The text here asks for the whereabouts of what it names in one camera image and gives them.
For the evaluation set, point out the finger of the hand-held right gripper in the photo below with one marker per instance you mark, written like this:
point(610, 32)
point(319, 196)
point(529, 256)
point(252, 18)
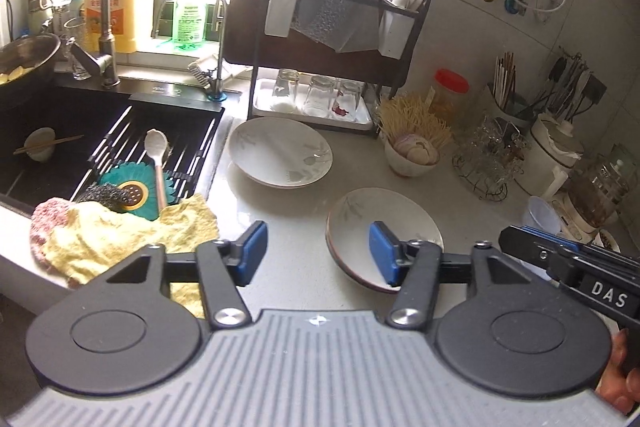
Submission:
point(560, 238)
point(520, 244)

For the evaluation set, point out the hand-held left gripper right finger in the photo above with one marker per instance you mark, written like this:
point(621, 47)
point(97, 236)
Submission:
point(382, 252)

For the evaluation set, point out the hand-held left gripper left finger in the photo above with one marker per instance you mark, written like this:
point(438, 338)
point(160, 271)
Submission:
point(254, 252)

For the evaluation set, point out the white leaf-print plate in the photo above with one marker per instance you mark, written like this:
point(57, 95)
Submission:
point(360, 217)
point(280, 152)

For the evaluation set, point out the person's right hand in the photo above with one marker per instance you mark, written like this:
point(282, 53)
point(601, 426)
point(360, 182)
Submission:
point(622, 372)

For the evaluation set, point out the clear plastic cup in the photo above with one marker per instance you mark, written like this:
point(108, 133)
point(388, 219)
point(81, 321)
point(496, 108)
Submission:
point(542, 214)

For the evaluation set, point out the clear glass jar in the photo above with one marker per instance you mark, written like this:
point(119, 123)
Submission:
point(597, 192)

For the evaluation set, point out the white lidded pot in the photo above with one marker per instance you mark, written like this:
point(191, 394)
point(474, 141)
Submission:
point(542, 157)

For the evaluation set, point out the white garlic bowl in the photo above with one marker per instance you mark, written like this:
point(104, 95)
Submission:
point(407, 167)

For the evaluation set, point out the garlic bulbs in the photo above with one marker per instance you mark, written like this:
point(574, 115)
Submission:
point(417, 149)

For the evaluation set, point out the pale chopstick holder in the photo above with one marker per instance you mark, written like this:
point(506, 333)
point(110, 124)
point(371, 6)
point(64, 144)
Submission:
point(507, 117)

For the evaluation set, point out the yellow dish cloth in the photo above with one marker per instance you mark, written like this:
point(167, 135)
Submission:
point(125, 232)

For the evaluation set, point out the bundle of pale thin sticks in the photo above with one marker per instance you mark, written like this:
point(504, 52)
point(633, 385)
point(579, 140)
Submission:
point(410, 119)

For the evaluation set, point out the white drip tray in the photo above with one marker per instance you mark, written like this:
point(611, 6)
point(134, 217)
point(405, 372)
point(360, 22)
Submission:
point(265, 109)

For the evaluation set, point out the bunch of dark utensils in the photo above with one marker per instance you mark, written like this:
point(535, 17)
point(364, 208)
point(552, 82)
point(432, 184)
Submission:
point(565, 82)

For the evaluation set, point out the red-stained drinking glass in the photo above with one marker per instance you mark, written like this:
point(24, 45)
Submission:
point(347, 99)

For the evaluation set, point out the teal flower-shaped mat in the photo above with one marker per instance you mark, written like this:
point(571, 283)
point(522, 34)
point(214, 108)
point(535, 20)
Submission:
point(116, 177)

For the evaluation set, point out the steel wool scrubber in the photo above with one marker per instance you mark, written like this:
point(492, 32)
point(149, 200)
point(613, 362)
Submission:
point(100, 197)

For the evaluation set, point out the clear drinking glass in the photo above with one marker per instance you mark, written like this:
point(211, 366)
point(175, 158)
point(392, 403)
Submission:
point(286, 89)
point(318, 97)

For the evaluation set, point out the bunch of chopsticks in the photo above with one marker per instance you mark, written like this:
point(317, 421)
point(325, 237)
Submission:
point(505, 77)

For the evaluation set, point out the red-lid plastic jar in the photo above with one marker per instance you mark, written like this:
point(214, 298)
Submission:
point(447, 92)

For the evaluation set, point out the black roll-up drain rack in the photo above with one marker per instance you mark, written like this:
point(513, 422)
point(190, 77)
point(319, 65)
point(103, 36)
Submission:
point(130, 129)

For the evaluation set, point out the black metal kitchen rack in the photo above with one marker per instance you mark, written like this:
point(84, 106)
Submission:
point(256, 72)

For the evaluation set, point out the white dish brush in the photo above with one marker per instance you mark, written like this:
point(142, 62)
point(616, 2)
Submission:
point(200, 74)

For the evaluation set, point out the thin chrome faucet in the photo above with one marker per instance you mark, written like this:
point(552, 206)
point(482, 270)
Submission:
point(220, 57)

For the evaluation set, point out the pink dish cloth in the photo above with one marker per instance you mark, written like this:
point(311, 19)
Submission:
point(47, 214)

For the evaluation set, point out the white utensil holder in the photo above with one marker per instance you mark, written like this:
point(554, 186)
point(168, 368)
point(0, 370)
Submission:
point(395, 34)
point(281, 14)

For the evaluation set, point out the light grey cloth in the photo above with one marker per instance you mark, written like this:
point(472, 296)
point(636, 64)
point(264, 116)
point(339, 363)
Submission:
point(362, 32)

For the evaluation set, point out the wooden chopstick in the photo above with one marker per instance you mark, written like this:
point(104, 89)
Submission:
point(30, 150)
point(60, 141)

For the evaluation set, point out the black kitchen sink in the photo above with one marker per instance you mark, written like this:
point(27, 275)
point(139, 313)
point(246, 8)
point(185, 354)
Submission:
point(75, 117)

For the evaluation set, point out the small white bowl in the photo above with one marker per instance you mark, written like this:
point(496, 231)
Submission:
point(41, 147)

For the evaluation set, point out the green liquid bottle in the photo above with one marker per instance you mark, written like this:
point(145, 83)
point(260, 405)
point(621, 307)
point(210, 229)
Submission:
point(189, 19)

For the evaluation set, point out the dark brown cutting board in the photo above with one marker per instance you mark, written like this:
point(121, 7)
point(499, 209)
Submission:
point(250, 7)

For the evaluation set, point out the tall grey faucet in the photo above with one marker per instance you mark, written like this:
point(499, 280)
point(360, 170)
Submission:
point(106, 7)

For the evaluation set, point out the stainless steel bowl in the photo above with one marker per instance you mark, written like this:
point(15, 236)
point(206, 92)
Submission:
point(35, 57)

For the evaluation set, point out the pale green kettle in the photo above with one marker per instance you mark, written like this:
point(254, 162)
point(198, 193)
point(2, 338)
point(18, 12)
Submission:
point(40, 14)

